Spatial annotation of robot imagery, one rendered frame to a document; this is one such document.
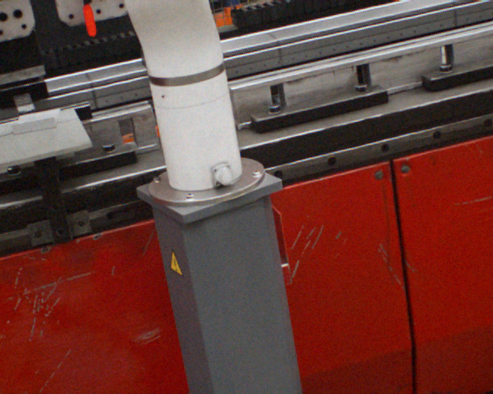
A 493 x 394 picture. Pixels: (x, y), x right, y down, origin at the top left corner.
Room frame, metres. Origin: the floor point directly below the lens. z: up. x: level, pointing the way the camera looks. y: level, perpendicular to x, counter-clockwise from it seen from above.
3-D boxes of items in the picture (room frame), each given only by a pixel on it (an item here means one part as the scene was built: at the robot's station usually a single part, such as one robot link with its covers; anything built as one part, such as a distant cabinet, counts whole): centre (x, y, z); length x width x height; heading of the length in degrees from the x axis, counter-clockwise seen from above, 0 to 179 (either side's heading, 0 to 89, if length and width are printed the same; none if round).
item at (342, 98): (2.46, -0.18, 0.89); 0.30 x 0.05 x 0.03; 102
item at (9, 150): (2.25, 0.39, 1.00); 0.26 x 0.18 x 0.01; 12
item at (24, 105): (2.56, 0.46, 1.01); 0.26 x 0.12 x 0.05; 12
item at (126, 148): (2.35, 0.37, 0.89); 0.30 x 0.05 x 0.03; 102
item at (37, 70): (2.40, 0.42, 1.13); 0.10 x 0.02 x 0.10; 102
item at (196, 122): (1.81, 0.06, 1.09); 0.19 x 0.19 x 0.18
